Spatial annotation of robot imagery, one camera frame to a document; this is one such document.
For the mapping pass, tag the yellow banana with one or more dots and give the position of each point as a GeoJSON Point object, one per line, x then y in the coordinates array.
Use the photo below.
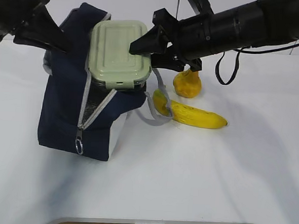
{"type": "Point", "coordinates": [188, 115]}

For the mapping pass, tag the yellow pear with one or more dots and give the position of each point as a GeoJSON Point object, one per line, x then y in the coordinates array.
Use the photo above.
{"type": "Point", "coordinates": [187, 84]}

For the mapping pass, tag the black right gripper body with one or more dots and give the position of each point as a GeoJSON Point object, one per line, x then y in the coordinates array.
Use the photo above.
{"type": "Point", "coordinates": [186, 36]}

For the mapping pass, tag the navy blue lunch bag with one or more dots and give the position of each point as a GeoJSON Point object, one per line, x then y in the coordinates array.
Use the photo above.
{"type": "Point", "coordinates": [79, 116]}

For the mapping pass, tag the green lidded glass container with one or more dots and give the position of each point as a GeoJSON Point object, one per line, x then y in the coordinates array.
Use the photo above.
{"type": "Point", "coordinates": [109, 61]}

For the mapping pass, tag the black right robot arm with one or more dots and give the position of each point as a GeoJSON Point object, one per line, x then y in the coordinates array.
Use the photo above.
{"type": "Point", "coordinates": [256, 24]}

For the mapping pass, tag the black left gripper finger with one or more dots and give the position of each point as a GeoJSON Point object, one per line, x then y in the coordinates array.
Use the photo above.
{"type": "Point", "coordinates": [22, 36]}
{"type": "Point", "coordinates": [45, 33]}

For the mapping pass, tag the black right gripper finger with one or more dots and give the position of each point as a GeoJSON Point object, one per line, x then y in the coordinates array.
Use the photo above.
{"type": "Point", "coordinates": [154, 41]}
{"type": "Point", "coordinates": [167, 61]}

